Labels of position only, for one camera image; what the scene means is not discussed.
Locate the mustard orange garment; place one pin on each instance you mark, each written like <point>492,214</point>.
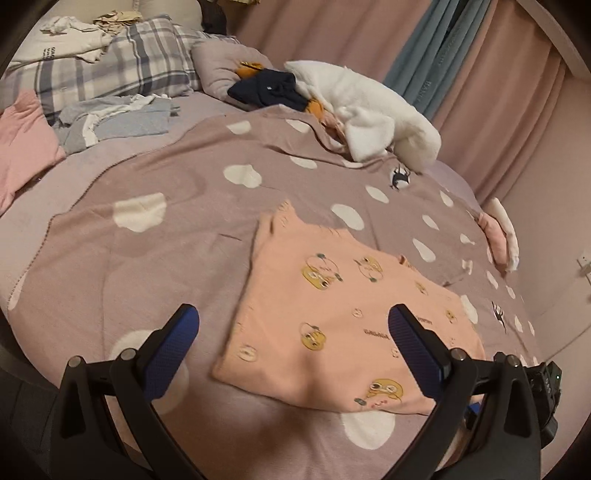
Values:
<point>315,107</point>

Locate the dark garment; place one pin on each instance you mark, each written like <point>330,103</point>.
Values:
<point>214,16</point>

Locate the small pale pink garment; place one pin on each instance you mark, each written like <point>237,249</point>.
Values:
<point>332,125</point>

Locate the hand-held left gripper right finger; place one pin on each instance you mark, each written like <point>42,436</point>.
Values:
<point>415,353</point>

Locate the pink curtain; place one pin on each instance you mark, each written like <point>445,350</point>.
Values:
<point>323,27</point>

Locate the grey pillow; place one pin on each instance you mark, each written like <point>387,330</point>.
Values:
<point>212,64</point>

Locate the lavender bed sheet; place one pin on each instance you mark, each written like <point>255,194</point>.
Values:
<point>92,166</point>

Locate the pink cloth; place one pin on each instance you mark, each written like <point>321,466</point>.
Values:
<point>23,138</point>

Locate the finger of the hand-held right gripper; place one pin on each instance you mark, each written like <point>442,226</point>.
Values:
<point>475,409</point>

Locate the blue curtain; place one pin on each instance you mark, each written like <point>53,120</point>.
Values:
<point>438,55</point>

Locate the pink cartoon print shirt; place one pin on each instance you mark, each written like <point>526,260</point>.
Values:
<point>323,332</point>

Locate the plaid pillow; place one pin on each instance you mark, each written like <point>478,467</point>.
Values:
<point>129,64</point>
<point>199,44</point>

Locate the beige patterned cloth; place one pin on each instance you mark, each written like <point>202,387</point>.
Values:
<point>116,21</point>

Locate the folded white garment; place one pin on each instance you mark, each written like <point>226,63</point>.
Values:
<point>508,230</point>

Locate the beige padded headboard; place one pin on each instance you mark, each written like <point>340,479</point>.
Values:
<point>171,11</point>

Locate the white wall socket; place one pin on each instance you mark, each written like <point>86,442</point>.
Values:
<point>584,261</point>

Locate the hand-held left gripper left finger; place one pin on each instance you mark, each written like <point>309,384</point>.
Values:
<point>170,353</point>

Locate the white printed shirt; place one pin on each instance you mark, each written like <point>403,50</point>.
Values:
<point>60,44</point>

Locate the white fluffy garment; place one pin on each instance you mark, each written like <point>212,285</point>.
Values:
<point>369,106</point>

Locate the mauve polka-dot blanket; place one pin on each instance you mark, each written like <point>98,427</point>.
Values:
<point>161,258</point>

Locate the blue-grey clothes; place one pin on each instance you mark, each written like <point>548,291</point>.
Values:
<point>129,124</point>

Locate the folded pink garment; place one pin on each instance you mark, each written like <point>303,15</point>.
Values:
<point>491,237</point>

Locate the navy garment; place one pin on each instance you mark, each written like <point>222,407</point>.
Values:
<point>263,90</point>

